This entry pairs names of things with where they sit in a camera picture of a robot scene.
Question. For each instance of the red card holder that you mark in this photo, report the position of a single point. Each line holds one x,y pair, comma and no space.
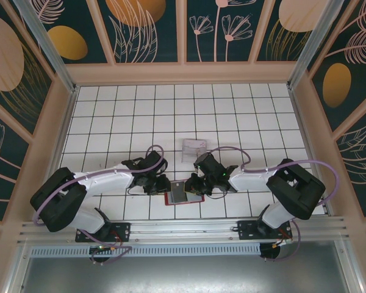
196,199

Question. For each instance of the dark grey card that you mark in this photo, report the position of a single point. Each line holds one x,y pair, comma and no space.
179,193

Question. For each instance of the white VIP card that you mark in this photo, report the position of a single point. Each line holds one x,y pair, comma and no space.
189,155

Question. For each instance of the white pink floral card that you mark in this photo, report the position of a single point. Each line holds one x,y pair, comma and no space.
198,144

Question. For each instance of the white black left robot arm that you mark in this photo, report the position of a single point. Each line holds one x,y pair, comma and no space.
103,181

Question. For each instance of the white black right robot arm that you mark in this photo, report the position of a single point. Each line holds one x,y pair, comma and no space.
250,181

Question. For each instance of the clear plastic bag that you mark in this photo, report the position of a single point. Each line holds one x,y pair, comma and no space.
205,150

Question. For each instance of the grey metal sheet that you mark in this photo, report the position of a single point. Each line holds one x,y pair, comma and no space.
186,274

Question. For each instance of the aluminium mounting rail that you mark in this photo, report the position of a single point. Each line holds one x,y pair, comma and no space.
186,229

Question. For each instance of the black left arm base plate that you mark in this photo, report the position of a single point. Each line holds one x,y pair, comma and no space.
123,229

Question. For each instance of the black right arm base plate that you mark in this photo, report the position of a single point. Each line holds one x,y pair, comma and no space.
247,229

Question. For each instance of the aluminium frame post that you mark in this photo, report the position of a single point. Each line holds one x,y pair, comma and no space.
50,45
18,268
353,268
311,45

